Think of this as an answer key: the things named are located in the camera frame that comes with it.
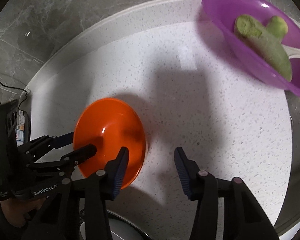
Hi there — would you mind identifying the person's left hand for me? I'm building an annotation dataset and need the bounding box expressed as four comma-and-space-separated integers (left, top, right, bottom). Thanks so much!
0, 198, 46, 228

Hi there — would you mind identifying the green vegetable stalk back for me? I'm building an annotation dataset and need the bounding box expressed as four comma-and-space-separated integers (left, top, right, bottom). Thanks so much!
266, 16, 288, 42

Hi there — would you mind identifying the stainless steel sink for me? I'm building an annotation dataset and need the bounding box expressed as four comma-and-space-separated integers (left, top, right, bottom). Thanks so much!
274, 91, 300, 236

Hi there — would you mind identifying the purple plastic basin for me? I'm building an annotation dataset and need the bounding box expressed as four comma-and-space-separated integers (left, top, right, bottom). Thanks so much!
202, 0, 300, 97

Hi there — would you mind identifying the large white plate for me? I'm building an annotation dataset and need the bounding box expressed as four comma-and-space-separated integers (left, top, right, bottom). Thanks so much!
107, 210, 151, 240

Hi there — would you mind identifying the green vegetable stalk front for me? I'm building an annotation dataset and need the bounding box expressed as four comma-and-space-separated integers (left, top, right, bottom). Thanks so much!
234, 14, 292, 82

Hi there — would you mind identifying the steel rice cooker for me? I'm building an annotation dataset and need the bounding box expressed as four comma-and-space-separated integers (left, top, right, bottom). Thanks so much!
15, 110, 31, 146

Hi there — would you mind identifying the black power cable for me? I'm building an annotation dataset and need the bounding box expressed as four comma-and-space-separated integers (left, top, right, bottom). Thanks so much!
0, 76, 30, 112

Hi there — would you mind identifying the green vegetable stalk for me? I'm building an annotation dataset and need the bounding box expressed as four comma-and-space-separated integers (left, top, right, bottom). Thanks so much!
234, 14, 292, 82
266, 16, 288, 42

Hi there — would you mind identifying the orange plastic bowl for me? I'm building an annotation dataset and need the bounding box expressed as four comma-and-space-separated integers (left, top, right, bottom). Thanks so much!
73, 98, 148, 189

